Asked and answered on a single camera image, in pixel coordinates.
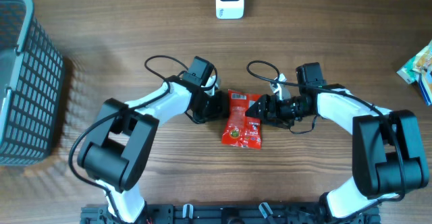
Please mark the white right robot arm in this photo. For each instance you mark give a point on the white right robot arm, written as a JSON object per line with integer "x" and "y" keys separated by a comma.
{"x": 388, "y": 156}

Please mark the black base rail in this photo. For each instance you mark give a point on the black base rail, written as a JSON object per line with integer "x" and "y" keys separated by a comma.
{"x": 296, "y": 212}

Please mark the teal tissue pack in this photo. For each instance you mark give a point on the teal tissue pack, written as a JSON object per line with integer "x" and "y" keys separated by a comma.
{"x": 406, "y": 72}

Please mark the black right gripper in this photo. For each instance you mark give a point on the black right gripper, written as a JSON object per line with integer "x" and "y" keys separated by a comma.
{"x": 266, "y": 99}

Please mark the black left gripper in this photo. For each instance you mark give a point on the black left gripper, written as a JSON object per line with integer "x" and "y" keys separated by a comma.
{"x": 220, "y": 110}

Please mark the yellow cracker bag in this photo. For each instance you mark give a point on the yellow cracker bag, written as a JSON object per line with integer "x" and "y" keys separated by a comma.
{"x": 422, "y": 66}

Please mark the red snack bag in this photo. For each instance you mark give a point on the red snack bag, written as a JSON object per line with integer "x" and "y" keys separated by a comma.
{"x": 240, "y": 130}

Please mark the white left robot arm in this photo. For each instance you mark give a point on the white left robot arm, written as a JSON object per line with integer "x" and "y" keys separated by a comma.
{"x": 115, "y": 149}

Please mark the grey plastic basket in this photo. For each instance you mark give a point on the grey plastic basket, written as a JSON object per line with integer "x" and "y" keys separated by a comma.
{"x": 32, "y": 74}

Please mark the white barcode scanner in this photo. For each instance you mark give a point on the white barcode scanner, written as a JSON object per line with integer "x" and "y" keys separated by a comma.
{"x": 229, "y": 1}

